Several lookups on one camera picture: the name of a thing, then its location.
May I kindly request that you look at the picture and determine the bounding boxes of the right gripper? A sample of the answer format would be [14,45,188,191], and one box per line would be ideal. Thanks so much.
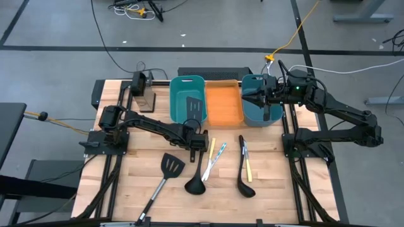
[242,74,287,123]

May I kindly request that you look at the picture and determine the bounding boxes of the white-handled utensil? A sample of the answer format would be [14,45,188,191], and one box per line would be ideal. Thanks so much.
[201,137,217,183]

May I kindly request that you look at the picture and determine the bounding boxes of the teal-white patterned handle knife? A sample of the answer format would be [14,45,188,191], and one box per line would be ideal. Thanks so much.
[203,142,227,181]

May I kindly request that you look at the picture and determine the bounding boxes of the black spatula red-button handle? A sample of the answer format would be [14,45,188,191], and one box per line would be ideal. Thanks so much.
[185,96,203,124]

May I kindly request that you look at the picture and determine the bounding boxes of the black slotted turner steel handle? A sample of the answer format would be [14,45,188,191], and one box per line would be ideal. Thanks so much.
[134,153,186,225]

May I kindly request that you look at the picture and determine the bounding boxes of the plain black ladle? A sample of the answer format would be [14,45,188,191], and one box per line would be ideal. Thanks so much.
[184,150,207,195]

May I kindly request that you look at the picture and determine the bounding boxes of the yellow-handled table knife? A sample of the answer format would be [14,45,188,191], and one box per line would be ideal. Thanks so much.
[243,145,254,183]

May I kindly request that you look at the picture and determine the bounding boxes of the black ladle with white label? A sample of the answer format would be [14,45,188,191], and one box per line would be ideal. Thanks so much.
[237,135,257,199]

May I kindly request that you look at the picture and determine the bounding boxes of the dark blue-teal plastic bin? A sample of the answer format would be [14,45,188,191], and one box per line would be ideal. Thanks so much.
[241,74,284,128]

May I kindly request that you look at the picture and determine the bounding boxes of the orange plastic bin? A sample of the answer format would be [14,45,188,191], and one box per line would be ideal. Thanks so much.
[205,79,245,127]

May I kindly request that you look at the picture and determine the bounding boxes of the light teal plastic bin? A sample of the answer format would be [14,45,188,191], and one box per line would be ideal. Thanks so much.
[169,74,208,124]

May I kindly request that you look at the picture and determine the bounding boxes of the black perforated computer case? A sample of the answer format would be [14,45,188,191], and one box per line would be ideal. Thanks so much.
[177,66,253,81]

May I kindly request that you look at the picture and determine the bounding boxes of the black power box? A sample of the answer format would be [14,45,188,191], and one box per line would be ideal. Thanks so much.
[90,79,107,110]

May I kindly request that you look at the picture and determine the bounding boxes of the grey metal desk leg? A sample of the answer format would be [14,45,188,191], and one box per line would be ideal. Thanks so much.
[333,0,395,23]
[364,96,404,105]

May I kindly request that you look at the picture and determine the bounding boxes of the black tripod leg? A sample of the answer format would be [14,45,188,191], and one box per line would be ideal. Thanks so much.
[146,0,165,23]

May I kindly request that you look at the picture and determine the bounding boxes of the grey bench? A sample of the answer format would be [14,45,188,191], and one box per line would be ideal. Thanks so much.
[9,159,85,223]

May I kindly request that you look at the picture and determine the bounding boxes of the black flat beam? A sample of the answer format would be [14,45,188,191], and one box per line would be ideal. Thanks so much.
[0,175,78,200]

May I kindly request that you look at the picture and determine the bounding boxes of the yellow extension cable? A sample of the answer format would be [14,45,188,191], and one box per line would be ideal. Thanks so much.
[264,0,321,62]

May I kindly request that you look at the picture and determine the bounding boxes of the white floor cable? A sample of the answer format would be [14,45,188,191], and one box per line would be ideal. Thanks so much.
[261,58,404,79]

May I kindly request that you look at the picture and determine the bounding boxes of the white coiled cable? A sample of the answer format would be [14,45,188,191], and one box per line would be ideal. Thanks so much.
[112,3,156,21]

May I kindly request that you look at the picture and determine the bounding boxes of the long black floor cable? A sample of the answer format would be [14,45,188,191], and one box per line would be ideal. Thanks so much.
[90,0,168,79]

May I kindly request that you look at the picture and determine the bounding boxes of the black cable bundle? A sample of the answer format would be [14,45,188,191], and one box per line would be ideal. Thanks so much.
[382,30,404,51]

